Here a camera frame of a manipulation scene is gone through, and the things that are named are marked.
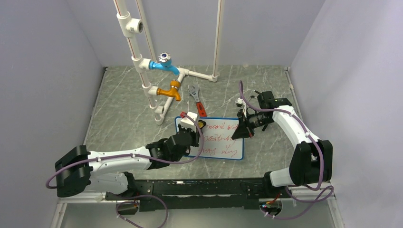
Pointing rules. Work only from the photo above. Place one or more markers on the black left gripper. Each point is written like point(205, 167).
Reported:
point(195, 135)

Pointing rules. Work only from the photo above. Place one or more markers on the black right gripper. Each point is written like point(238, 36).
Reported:
point(243, 130)

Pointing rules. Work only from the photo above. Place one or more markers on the yellow black whiteboard eraser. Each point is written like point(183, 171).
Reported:
point(201, 123)

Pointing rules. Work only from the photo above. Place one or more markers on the blue framed whiteboard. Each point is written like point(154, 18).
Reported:
point(217, 139)

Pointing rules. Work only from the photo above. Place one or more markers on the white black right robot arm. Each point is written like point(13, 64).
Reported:
point(311, 162)

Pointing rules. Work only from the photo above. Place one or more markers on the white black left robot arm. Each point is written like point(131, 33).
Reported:
point(80, 170)

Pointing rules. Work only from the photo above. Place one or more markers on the orange faucet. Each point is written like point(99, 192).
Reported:
point(172, 92)

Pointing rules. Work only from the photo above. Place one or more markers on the blue faucet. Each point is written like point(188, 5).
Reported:
point(164, 63)

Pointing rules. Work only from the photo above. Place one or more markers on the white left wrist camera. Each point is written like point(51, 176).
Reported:
point(189, 120)

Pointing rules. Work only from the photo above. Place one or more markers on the red handled adjustable wrench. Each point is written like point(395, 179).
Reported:
point(194, 92)

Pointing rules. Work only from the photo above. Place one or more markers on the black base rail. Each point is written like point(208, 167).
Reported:
point(244, 193)

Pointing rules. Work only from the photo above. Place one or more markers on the white PVC pipe frame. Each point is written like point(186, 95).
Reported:
point(159, 100)

